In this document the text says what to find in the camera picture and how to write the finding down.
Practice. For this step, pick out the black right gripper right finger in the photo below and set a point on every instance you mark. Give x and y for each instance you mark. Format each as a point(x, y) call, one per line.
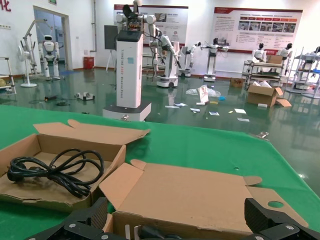
point(270, 225)

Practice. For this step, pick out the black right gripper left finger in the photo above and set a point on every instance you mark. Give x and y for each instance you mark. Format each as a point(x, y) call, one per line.
point(85, 222)

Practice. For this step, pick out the cardboard box with open lid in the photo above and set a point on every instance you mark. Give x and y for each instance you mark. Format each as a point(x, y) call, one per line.
point(187, 195)

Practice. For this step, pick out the cardboard box with torn rim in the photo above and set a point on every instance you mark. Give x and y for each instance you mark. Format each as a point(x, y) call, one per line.
point(100, 135)

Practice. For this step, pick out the open cardboard box on floor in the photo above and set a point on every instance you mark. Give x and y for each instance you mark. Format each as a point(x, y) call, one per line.
point(260, 96)

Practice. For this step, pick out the small brown cardboard box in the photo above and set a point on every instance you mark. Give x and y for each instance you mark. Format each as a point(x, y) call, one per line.
point(237, 82)

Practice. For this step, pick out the cardboard box on cart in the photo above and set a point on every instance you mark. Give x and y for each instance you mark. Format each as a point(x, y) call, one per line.
point(274, 59)

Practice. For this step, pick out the silver metal clip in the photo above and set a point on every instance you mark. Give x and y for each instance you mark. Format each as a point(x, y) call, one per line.
point(261, 135)
point(124, 117)

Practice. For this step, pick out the green table cloth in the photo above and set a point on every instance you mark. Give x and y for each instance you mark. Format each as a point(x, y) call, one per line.
point(200, 145)

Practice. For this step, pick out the white paper sheet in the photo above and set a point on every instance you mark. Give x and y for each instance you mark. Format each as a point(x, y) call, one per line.
point(240, 110)

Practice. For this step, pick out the white device on floor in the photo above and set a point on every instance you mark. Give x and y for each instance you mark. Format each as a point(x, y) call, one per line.
point(85, 96)

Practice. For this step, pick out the black and orange tool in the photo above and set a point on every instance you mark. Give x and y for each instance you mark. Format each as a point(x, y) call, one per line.
point(50, 98)

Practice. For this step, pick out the clear plastic bag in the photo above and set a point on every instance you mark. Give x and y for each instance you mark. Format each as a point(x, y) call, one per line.
point(212, 93)

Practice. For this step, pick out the white upright carton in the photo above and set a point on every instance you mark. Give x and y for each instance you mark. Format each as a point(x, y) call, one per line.
point(203, 96)

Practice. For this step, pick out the white standing fan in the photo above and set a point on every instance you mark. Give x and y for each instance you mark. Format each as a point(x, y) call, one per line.
point(28, 85)

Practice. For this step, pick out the metal workshop cart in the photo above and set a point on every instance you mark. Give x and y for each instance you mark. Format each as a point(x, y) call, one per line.
point(265, 65)

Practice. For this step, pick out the metal storage shelf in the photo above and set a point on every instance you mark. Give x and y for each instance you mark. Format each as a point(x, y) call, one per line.
point(306, 66)

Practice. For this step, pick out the white humanoid robot wheeled base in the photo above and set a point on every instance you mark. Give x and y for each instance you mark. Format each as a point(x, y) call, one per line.
point(212, 65)
point(167, 80)
point(186, 57)

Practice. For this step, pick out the white humanoid robot black head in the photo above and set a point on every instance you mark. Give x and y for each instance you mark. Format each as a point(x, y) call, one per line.
point(259, 53)
point(287, 52)

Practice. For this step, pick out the black panel on stand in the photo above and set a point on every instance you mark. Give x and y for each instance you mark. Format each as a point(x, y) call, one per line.
point(110, 37)

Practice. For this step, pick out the white wheeled pedestal robot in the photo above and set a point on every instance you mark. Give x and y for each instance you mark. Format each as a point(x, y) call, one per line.
point(128, 70)

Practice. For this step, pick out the grey doorway frame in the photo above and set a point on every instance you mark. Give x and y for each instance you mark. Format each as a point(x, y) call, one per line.
point(66, 45)

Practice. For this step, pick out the wide wall poster with photos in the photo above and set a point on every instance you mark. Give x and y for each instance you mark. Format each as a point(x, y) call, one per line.
point(257, 30)

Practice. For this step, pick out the wall poster with red header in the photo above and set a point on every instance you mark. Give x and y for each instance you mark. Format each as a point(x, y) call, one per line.
point(175, 22)

